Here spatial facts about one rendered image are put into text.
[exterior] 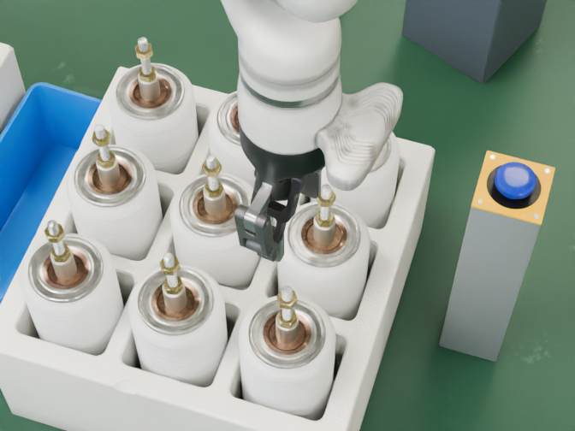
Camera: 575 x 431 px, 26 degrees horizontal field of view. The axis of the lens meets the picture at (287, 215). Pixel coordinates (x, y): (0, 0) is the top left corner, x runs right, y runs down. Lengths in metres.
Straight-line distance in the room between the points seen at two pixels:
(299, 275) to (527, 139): 0.51
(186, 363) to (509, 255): 0.35
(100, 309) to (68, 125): 0.41
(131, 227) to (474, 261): 0.36
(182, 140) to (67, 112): 0.25
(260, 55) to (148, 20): 0.98
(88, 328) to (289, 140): 0.48
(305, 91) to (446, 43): 0.89
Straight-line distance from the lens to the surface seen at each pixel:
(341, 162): 0.87
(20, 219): 1.61
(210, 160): 1.22
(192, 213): 1.29
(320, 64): 0.83
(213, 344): 1.26
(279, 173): 0.91
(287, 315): 1.18
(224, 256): 1.29
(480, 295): 1.38
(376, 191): 1.34
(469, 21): 1.66
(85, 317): 1.27
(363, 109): 0.89
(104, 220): 1.31
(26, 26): 1.81
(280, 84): 0.83
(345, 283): 1.28
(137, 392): 1.28
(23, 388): 1.40
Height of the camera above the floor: 1.34
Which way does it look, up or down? 58 degrees down
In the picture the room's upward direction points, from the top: straight up
